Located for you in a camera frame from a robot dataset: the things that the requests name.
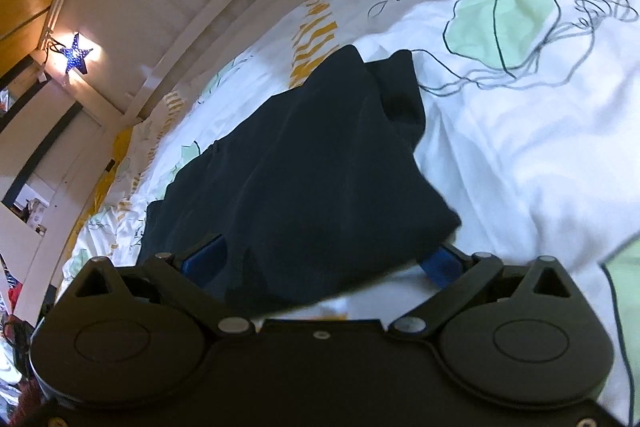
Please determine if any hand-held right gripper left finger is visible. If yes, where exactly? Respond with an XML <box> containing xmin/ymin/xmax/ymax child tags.
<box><xmin>65</xmin><ymin>234</ymin><xmax>256</xmax><ymax>338</ymax></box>

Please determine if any blue star lamp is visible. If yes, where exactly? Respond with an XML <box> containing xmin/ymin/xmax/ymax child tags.
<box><xmin>59</xmin><ymin>32</ymin><xmax>95</xmax><ymax>76</ymax></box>

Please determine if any dark navy sweatshirt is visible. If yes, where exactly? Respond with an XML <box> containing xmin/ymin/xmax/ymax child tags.
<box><xmin>137</xmin><ymin>44</ymin><xmax>463</xmax><ymax>315</ymax></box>

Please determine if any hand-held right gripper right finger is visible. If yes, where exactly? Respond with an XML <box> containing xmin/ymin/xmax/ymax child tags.
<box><xmin>387</xmin><ymin>244</ymin><xmax>576</xmax><ymax>340</ymax></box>

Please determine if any white leaf print duvet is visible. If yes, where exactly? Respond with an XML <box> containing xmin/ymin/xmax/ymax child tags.
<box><xmin>62</xmin><ymin>0</ymin><xmax>640</xmax><ymax>423</ymax></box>

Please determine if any white shelf unit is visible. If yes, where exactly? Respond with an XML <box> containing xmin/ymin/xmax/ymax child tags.
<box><xmin>0</xmin><ymin>49</ymin><xmax>123</xmax><ymax>325</ymax></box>

